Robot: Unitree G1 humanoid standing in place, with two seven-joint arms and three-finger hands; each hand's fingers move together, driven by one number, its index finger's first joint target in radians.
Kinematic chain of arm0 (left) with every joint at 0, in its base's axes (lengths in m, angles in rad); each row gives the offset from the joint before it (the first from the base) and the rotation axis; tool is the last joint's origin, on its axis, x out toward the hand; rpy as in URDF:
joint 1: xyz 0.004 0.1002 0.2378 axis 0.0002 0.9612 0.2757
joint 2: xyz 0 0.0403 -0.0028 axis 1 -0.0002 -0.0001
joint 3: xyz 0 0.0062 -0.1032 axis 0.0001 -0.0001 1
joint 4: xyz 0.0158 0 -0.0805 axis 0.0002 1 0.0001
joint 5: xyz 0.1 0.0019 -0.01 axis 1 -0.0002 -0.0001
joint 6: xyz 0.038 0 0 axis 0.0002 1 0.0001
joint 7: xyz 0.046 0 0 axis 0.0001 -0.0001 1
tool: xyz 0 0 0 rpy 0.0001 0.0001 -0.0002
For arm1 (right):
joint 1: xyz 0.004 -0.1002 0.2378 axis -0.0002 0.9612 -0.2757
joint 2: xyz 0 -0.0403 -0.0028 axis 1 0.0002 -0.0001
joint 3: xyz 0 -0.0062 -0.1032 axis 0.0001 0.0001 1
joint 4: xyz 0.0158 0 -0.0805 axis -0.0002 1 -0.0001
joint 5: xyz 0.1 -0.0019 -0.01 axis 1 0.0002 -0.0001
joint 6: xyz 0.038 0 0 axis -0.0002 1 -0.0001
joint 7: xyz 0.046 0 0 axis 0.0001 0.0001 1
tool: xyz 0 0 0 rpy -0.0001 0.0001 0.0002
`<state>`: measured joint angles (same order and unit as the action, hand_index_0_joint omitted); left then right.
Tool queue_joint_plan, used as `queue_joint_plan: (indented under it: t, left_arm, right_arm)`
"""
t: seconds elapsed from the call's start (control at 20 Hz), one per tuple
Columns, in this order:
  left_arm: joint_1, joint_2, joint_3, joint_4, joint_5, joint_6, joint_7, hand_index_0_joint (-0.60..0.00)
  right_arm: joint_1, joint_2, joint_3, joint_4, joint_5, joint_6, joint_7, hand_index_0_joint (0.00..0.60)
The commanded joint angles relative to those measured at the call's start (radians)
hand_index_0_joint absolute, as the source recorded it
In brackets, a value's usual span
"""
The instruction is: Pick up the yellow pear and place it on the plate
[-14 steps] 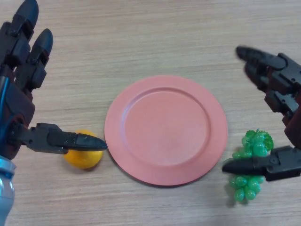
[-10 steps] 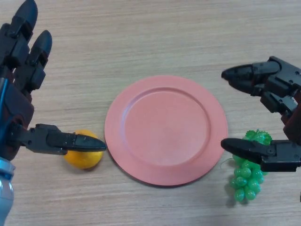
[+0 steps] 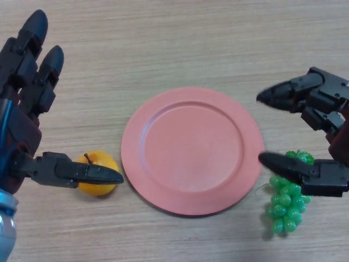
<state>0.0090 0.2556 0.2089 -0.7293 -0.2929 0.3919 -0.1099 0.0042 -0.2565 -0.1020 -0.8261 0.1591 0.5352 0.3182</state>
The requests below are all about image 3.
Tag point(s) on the yellow pear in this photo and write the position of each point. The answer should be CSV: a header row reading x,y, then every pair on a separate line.
x,y
105,161

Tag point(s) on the pink round plate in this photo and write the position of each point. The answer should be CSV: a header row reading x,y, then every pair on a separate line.
x,y
191,152

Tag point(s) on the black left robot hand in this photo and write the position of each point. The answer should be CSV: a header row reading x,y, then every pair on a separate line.
x,y
21,131

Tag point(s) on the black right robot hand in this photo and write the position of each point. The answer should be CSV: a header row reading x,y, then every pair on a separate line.
x,y
327,92

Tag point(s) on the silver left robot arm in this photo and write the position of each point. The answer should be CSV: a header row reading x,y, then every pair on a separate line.
x,y
6,226

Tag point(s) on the green grape bunch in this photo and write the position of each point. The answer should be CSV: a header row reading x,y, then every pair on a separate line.
x,y
283,203

